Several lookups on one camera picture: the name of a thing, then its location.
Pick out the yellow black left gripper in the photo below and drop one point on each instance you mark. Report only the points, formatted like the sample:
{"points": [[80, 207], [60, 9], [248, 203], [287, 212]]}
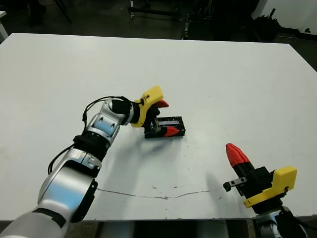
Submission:
{"points": [[146, 99]]}

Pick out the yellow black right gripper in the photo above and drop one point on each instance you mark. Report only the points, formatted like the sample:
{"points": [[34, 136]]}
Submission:
{"points": [[284, 178]]}

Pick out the glossy black box lid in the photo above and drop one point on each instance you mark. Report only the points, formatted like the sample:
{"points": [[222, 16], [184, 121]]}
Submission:
{"points": [[182, 124]]}

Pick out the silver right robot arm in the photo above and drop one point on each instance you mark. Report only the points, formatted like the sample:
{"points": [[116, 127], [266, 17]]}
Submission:
{"points": [[266, 225]]}

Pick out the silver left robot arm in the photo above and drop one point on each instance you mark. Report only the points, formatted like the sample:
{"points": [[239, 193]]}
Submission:
{"points": [[59, 188]]}

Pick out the metal pole with silver joint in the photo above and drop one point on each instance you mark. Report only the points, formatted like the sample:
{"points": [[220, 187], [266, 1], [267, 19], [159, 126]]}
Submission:
{"points": [[185, 26]]}

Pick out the black slanted stand leg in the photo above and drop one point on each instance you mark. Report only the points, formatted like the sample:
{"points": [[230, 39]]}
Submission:
{"points": [[64, 12]]}

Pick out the white cabinet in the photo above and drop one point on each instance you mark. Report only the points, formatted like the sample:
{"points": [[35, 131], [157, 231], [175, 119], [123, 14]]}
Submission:
{"points": [[2, 27]]}

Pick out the black metal cart frame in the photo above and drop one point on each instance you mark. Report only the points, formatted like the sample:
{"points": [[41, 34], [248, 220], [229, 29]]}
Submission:
{"points": [[153, 10]]}

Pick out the small black wall object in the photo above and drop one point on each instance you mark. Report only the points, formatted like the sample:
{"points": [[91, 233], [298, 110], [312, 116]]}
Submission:
{"points": [[307, 30]]}

